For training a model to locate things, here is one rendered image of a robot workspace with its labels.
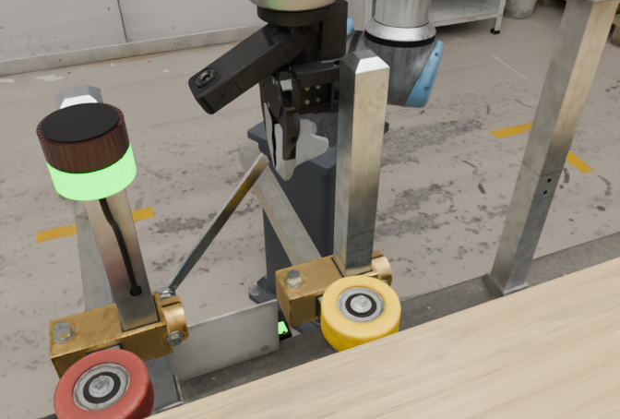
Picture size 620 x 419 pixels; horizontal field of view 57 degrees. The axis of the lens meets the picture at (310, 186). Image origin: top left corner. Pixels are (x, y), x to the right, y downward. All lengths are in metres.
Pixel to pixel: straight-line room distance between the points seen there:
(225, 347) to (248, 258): 1.17
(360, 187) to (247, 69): 0.17
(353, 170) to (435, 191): 1.66
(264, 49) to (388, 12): 0.66
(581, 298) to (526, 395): 0.14
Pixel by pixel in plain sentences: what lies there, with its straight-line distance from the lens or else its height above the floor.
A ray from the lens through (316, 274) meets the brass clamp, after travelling 0.68.
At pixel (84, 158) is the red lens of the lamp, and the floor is 1.12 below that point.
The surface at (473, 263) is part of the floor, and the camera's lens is 1.96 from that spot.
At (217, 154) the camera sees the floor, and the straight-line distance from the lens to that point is 2.41.
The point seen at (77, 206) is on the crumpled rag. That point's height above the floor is 0.87.
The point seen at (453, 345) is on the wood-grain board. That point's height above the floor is 0.90.
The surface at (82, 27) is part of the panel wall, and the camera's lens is 3.28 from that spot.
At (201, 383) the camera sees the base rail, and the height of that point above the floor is 0.70.
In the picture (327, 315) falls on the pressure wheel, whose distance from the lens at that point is 0.57.
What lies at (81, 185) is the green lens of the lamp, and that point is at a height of 1.10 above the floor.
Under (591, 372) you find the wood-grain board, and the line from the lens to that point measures 0.59.
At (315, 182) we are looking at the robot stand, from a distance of 1.34.
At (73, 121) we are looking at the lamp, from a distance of 0.44.
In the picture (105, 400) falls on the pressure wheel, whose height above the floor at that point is 0.90.
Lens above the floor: 1.35
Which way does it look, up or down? 38 degrees down
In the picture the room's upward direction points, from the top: straight up
